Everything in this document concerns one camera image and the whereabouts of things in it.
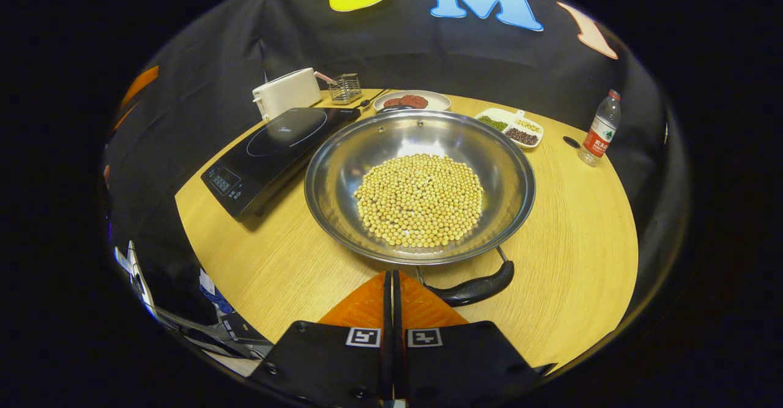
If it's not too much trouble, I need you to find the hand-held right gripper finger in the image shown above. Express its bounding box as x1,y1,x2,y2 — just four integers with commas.
392,270,555,404
248,272,393,404

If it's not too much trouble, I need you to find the stainless steel pot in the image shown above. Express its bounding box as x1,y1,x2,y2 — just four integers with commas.
304,105,536,308

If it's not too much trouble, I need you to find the black induction cooktop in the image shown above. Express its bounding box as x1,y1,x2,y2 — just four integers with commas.
201,107,362,223

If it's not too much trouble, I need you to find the pile of soybeans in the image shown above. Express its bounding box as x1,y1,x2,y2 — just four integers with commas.
354,154,485,249

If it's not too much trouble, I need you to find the white toaster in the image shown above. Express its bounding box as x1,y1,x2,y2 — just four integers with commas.
252,68,323,121

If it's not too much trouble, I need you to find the dark box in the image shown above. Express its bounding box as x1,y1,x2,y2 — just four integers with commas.
220,312,270,344

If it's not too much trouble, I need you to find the blue bag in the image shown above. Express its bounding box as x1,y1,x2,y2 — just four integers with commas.
199,269,236,314

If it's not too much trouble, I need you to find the white round plate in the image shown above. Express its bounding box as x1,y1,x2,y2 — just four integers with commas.
373,90,452,114

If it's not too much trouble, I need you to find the white divided dish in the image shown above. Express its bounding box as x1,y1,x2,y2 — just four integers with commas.
474,108,544,150

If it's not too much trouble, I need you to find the clear plastic water bottle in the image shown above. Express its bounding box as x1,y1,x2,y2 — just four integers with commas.
577,89,622,168

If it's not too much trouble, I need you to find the white metal frame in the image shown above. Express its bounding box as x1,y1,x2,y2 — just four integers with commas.
114,241,161,320

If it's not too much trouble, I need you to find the black power cable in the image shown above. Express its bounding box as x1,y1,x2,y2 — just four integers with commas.
358,89,390,110

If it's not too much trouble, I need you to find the wire mesh holder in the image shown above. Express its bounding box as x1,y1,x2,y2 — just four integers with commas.
328,73,363,104

